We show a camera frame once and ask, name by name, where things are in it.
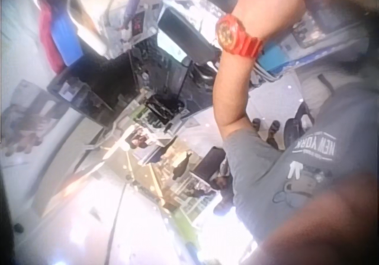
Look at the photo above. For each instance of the black receipt printer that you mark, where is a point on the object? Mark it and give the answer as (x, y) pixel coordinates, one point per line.
(164, 106)

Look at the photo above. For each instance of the person's left hand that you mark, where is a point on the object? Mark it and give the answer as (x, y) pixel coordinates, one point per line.
(266, 4)

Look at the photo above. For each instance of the grey counter machine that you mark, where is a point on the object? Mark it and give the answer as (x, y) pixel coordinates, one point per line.
(319, 22)

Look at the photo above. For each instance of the person's legs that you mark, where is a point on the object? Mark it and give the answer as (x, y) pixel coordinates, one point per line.
(273, 130)

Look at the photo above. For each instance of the black computer monitor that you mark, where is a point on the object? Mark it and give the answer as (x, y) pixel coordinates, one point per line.
(207, 164)
(186, 32)

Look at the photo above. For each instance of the black office chair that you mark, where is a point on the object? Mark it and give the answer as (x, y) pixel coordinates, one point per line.
(299, 123)

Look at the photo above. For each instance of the red wrist watch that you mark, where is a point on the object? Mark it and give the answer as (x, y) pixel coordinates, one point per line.
(237, 35)

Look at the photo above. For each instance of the black counter cabinet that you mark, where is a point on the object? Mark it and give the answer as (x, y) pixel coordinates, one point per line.
(94, 78)

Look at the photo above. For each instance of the blue box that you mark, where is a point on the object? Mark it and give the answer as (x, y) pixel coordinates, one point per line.
(275, 58)

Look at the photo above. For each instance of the wall poster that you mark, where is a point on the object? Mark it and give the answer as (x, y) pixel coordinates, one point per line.
(29, 123)

